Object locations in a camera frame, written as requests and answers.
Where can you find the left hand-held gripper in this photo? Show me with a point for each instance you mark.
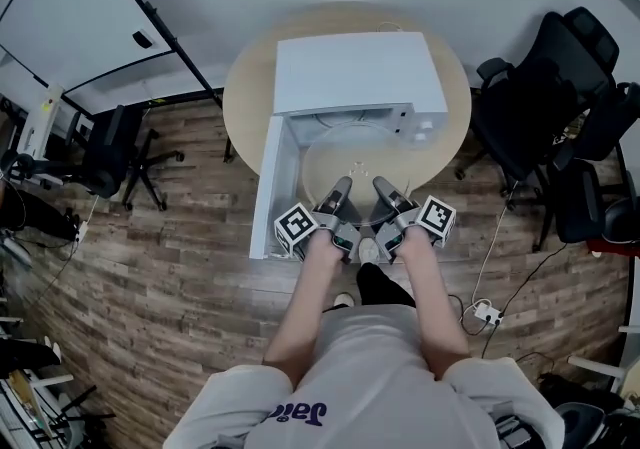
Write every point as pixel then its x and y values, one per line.
pixel 297 229

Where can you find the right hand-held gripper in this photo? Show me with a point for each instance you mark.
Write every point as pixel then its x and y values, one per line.
pixel 436 219

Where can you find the clear glass turntable plate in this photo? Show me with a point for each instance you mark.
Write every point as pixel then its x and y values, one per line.
pixel 350 152

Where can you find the white microwave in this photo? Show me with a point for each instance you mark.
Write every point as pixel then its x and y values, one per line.
pixel 350 72

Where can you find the person's right forearm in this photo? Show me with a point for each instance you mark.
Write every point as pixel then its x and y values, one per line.
pixel 432 307

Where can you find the person's left forearm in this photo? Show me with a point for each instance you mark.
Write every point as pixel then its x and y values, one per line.
pixel 305 307

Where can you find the person's white shoe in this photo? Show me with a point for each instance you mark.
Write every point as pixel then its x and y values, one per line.
pixel 369 251
pixel 344 300

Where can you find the person's black trouser leg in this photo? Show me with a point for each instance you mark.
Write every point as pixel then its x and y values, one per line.
pixel 380 287

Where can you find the round wooden table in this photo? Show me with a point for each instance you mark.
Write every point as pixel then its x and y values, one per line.
pixel 250 97

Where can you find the black office chair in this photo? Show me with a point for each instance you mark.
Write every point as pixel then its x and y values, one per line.
pixel 535 97
pixel 112 152
pixel 590 187

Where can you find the person's grey shirt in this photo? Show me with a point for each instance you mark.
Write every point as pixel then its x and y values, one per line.
pixel 370 387

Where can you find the small white power strip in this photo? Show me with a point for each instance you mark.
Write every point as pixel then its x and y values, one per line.
pixel 81 232

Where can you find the black bag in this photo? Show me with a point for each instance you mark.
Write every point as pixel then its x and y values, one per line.
pixel 575 389

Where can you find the white machine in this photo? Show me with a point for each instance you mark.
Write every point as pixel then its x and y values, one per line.
pixel 40 122

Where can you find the black-framed glass partition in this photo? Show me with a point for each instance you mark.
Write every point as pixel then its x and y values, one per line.
pixel 75 12

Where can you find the black tripod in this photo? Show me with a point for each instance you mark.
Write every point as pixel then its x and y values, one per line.
pixel 75 412

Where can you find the small black wall device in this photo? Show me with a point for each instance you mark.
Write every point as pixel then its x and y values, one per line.
pixel 142 39

